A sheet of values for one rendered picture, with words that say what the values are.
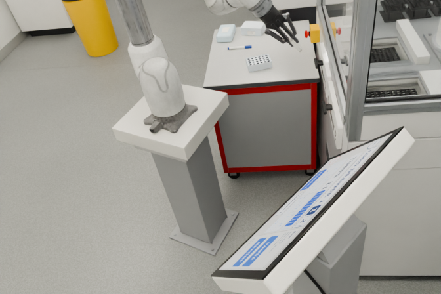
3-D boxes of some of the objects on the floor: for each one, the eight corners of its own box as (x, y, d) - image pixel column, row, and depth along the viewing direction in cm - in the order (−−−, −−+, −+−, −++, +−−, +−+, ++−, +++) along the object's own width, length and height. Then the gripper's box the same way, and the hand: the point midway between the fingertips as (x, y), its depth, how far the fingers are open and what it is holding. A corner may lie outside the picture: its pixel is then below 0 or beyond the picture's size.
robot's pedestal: (169, 238, 222) (128, 142, 173) (195, 199, 241) (166, 102, 191) (214, 256, 209) (185, 158, 160) (239, 214, 227) (218, 114, 178)
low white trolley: (224, 184, 247) (203, 86, 197) (230, 121, 293) (214, 29, 244) (317, 180, 237) (319, 77, 188) (309, 115, 283) (308, 19, 234)
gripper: (252, 24, 158) (289, 62, 168) (277, 4, 151) (314, 44, 162) (253, 16, 163) (288, 53, 174) (277, -4, 157) (312, 36, 167)
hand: (295, 44), depth 166 cm, fingers closed
